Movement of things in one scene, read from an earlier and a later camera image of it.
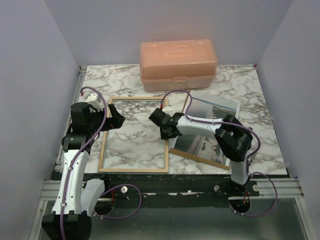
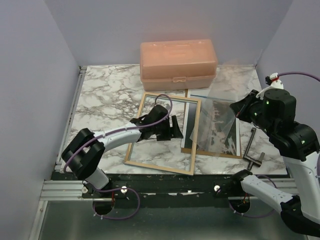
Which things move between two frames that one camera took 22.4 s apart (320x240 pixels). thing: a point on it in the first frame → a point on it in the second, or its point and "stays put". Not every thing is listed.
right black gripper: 165,136 → 240,107
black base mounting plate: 120,187 stays put
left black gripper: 115,121 → 173,132
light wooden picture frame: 166,170 → 130,148
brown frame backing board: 204,160 → 204,152
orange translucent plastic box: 172,64 stays put
